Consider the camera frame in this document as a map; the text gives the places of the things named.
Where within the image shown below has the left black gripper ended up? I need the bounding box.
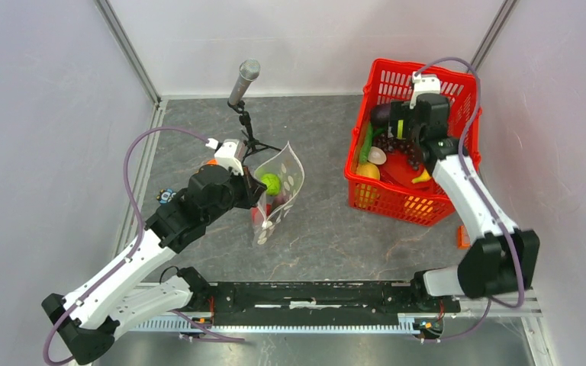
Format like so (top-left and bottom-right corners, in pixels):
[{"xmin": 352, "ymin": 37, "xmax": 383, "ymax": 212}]
[{"xmin": 204, "ymin": 162, "xmax": 268, "ymax": 225}]

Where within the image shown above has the dark red grape bunch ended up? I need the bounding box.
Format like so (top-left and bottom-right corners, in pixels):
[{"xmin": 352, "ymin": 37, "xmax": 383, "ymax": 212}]
[{"xmin": 372, "ymin": 133, "xmax": 422, "ymax": 171}]

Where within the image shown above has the red apple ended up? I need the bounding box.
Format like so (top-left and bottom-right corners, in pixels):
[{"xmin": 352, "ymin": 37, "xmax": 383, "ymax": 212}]
[{"xmin": 250, "ymin": 204, "xmax": 272, "ymax": 226}]

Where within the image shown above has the green apple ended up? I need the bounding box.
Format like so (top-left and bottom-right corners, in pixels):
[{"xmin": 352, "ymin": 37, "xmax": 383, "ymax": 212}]
[{"xmin": 260, "ymin": 173, "xmax": 282, "ymax": 197}]

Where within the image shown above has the clear dotted zip bag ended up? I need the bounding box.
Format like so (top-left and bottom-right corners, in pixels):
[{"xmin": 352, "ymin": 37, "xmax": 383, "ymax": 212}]
[{"xmin": 252, "ymin": 142, "xmax": 305, "ymax": 246}]

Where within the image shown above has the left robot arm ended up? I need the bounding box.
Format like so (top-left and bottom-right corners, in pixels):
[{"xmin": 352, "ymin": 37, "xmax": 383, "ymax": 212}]
[{"xmin": 41, "ymin": 165, "xmax": 266, "ymax": 365}]

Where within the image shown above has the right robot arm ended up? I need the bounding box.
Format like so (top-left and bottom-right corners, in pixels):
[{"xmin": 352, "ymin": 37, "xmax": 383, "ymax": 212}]
[{"xmin": 388, "ymin": 93, "xmax": 539, "ymax": 311}]

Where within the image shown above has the blue owl toy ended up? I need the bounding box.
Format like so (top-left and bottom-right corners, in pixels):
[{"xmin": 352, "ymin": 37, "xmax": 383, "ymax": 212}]
[{"xmin": 156, "ymin": 188, "xmax": 175, "ymax": 204}]

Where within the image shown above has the purple eggplant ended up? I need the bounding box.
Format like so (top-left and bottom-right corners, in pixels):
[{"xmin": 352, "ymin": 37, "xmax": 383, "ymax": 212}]
[{"xmin": 370, "ymin": 104, "xmax": 391, "ymax": 129}]

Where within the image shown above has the yellow banana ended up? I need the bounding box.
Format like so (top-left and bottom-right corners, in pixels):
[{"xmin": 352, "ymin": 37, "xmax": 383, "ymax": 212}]
[{"xmin": 411, "ymin": 169, "xmax": 432, "ymax": 185}]

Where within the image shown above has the red plastic basket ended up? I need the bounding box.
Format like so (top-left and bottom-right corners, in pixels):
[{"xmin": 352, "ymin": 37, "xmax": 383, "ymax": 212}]
[{"xmin": 344, "ymin": 59, "xmax": 481, "ymax": 226}]

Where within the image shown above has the black mini tripod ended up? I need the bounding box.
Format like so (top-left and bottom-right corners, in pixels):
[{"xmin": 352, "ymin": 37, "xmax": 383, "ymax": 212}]
[{"xmin": 227, "ymin": 101, "xmax": 282, "ymax": 162}]

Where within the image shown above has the white mushroom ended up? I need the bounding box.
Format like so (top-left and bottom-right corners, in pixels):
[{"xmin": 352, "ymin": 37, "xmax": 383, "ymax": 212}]
[{"xmin": 367, "ymin": 146, "xmax": 387, "ymax": 165}]

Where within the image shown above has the green cucumber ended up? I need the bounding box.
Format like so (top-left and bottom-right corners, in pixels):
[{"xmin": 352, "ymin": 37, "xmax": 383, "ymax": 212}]
[{"xmin": 358, "ymin": 124, "xmax": 386, "ymax": 163}]

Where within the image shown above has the yellow lemon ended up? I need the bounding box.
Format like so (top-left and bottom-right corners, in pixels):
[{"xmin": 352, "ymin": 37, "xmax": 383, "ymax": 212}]
[{"xmin": 356, "ymin": 162, "xmax": 381, "ymax": 180}]

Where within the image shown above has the silver microphone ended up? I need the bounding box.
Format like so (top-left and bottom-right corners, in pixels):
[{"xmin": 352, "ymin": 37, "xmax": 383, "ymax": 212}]
[{"xmin": 227, "ymin": 59, "xmax": 261, "ymax": 108}]

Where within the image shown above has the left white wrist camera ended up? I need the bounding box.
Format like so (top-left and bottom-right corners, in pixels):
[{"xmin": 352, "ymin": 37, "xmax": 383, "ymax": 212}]
[{"xmin": 205, "ymin": 138, "xmax": 246, "ymax": 175}]

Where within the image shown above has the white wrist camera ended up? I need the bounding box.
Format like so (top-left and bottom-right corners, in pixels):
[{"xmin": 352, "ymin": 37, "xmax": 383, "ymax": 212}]
[
  {"xmin": 410, "ymin": 72, "xmax": 441, "ymax": 109},
  {"xmin": 205, "ymin": 138, "xmax": 246, "ymax": 175}
]

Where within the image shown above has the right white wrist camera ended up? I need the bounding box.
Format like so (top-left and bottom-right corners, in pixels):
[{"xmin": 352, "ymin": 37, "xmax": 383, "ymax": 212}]
[{"xmin": 410, "ymin": 72, "xmax": 441, "ymax": 109}]

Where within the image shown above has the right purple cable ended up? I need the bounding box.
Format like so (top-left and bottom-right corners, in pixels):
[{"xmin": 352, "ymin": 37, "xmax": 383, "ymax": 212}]
[{"xmin": 417, "ymin": 56, "xmax": 526, "ymax": 345}]

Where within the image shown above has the purple cable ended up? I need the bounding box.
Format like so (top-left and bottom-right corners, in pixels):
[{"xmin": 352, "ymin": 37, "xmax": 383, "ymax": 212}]
[
  {"xmin": 417, "ymin": 56, "xmax": 526, "ymax": 345},
  {"xmin": 41, "ymin": 127, "xmax": 213, "ymax": 366}
]

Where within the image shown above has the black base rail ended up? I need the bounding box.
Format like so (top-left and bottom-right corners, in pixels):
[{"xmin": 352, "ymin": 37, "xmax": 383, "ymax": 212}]
[{"xmin": 161, "ymin": 268, "xmax": 463, "ymax": 339}]

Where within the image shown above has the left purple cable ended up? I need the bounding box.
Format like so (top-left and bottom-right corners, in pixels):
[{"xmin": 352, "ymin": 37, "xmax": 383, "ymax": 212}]
[{"xmin": 41, "ymin": 127, "xmax": 213, "ymax": 366}]

